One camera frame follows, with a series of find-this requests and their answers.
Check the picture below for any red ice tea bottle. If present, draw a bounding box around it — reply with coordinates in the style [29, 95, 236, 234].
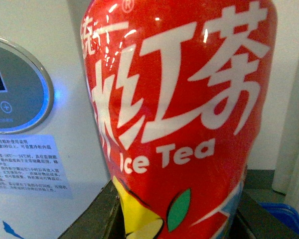
[80, 0, 277, 239]

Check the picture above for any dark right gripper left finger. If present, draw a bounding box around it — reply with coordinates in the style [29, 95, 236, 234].
[60, 181, 121, 239]

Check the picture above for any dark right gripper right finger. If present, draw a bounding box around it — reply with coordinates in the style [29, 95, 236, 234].
[235, 169, 299, 239]

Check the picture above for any white chest freezer blue rim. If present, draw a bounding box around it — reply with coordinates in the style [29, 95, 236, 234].
[0, 0, 108, 239]

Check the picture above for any blue instruction sticker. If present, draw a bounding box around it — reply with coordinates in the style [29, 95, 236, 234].
[0, 134, 72, 199]

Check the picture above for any round freezer control panel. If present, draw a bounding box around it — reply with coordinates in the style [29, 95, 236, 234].
[0, 37, 54, 134]

